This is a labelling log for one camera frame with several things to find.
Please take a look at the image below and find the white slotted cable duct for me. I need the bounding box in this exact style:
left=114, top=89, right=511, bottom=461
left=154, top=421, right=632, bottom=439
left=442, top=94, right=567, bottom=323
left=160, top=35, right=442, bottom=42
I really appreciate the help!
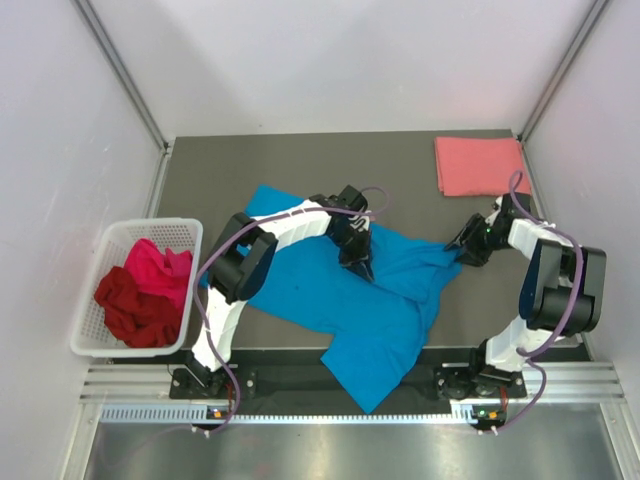
left=100, top=404, right=501, bottom=425

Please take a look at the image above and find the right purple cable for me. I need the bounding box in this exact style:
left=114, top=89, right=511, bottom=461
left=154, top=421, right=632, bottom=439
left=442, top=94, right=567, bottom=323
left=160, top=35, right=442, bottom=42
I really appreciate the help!
left=499, top=170, right=586, bottom=431

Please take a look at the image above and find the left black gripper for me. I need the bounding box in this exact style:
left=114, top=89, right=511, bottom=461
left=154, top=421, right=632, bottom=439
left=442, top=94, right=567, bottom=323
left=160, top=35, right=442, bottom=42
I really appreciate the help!
left=327, top=224, right=373, bottom=282

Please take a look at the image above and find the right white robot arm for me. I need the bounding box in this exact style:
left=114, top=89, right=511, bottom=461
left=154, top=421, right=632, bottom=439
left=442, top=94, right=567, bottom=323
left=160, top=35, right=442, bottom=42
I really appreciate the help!
left=445, top=193, right=607, bottom=396

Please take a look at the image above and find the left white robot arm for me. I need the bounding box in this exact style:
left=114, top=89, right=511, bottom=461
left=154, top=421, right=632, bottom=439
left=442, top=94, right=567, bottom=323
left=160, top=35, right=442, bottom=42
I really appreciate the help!
left=185, top=185, right=374, bottom=397

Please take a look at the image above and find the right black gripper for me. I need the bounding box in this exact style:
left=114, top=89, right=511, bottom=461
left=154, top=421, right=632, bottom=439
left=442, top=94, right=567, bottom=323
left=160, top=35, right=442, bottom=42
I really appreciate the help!
left=445, top=214, right=510, bottom=266

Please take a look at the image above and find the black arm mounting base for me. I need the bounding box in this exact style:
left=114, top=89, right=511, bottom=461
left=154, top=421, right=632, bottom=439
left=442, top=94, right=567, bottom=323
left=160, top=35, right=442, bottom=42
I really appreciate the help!
left=169, top=348, right=526, bottom=409

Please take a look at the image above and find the blue t shirt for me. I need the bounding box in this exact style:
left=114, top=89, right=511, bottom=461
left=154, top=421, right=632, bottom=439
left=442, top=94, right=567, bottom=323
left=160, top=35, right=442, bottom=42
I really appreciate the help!
left=197, top=184, right=464, bottom=415

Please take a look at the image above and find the white plastic laundry basket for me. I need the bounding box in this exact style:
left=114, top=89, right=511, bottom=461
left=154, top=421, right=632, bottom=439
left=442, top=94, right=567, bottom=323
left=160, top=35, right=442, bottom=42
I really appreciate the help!
left=70, top=217, right=204, bottom=358

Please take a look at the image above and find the magenta t shirt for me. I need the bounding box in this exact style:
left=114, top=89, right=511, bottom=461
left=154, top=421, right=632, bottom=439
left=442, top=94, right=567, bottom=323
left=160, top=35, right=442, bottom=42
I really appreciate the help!
left=124, top=239, right=193, bottom=312

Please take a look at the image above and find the dark red t shirt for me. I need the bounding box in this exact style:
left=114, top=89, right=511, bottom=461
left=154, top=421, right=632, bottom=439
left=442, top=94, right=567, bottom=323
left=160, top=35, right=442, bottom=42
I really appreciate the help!
left=94, top=266, right=182, bottom=349

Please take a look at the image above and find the folded pink t shirt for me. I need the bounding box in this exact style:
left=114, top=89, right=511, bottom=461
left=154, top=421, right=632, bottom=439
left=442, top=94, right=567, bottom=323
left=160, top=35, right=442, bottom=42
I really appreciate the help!
left=434, top=136, right=532, bottom=197

